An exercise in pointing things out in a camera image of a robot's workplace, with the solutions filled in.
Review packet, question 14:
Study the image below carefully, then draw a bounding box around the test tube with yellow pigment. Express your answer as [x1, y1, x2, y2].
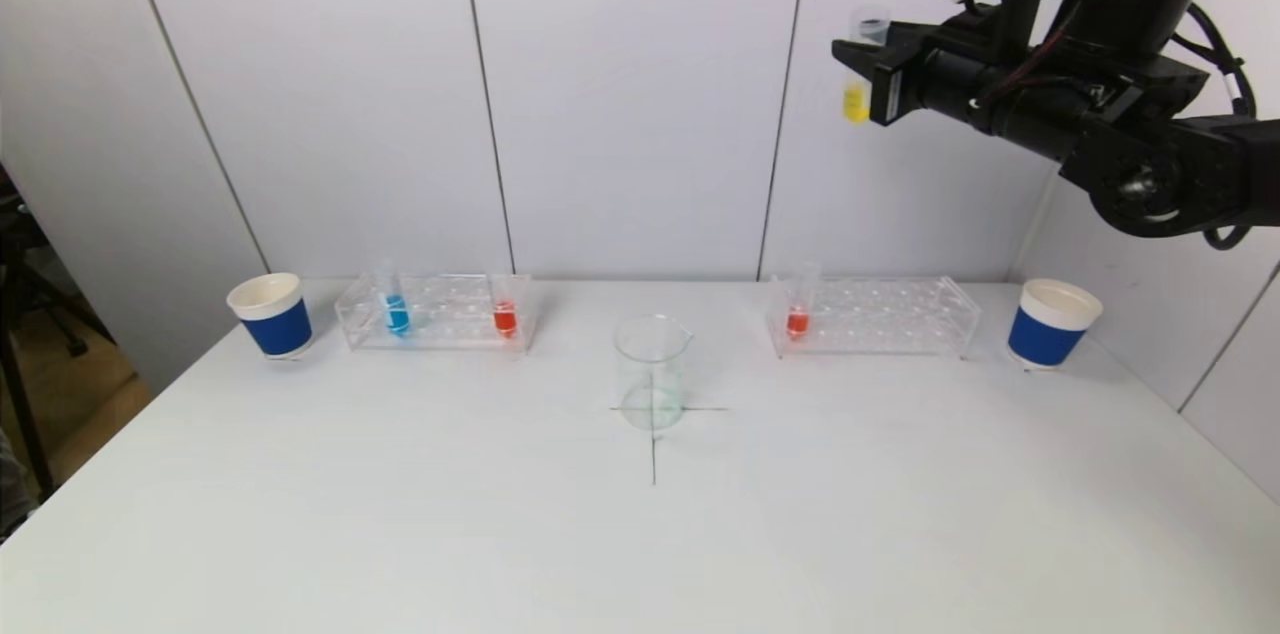
[842, 6, 891, 124]

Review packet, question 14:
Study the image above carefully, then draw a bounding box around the clear glass beaker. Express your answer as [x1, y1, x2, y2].
[613, 314, 695, 433]

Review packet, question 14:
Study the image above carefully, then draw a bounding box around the blue and white paper cup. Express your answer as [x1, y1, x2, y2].
[1006, 279, 1104, 372]
[226, 272, 314, 360]

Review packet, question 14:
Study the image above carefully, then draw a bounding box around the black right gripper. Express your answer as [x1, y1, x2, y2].
[831, 20, 999, 134]

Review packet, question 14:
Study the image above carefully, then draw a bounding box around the test tube with blue pigment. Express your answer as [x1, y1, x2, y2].
[378, 259, 413, 339]

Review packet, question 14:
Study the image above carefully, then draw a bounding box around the black tripod stand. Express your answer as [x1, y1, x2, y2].
[0, 164, 116, 500]

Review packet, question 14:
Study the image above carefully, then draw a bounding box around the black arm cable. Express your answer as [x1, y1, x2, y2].
[1188, 2, 1257, 120]

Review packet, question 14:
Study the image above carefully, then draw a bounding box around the clear acrylic test tube rack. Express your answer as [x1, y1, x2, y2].
[335, 274, 536, 353]
[765, 276, 983, 360]

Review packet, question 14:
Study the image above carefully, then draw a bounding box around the test tube with red pigment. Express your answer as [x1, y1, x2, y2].
[785, 262, 823, 342]
[490, 272, 521, 340]

